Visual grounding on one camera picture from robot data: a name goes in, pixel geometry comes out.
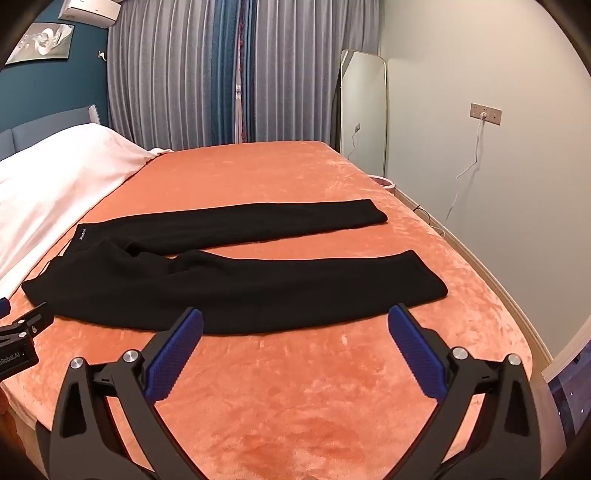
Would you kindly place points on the grey striped curtain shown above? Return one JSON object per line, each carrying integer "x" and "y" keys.
{"x": 159, "y": 68}

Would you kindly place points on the black pants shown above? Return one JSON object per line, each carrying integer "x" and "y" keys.
{"x": 141, "y": 272}

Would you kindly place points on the blue curtain panel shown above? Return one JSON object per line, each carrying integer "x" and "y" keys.
{"x": 233, "y": 65}

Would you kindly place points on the white pillow cover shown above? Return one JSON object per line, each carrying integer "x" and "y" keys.
{"x": 47, "y": 188}

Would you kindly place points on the wall power outlet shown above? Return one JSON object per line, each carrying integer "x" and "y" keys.
{"x": 486, "y": 114}

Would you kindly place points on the framed wall picture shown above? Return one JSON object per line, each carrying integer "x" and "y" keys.
{"x": 43, "y": 41}

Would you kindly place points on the small white bin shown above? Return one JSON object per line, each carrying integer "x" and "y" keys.
{"x": 384, "y": 182}

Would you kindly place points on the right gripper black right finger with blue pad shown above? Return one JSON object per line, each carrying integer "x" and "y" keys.
{"x": 484, "y": 425}

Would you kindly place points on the blue upholstered headboard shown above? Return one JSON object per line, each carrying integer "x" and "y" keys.
{"x": 25, "y": 135}

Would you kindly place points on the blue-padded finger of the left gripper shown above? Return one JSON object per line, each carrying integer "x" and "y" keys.
{"x": 5, "y": 307}

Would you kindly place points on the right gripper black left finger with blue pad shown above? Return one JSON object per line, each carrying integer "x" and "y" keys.
{"x": 85, "y": 442}

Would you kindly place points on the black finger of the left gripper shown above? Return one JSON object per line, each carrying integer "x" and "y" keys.
{"x": 33, "y": 322}

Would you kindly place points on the white air conditioner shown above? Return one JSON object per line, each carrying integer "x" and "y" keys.
{"x": 98, "y": 13}

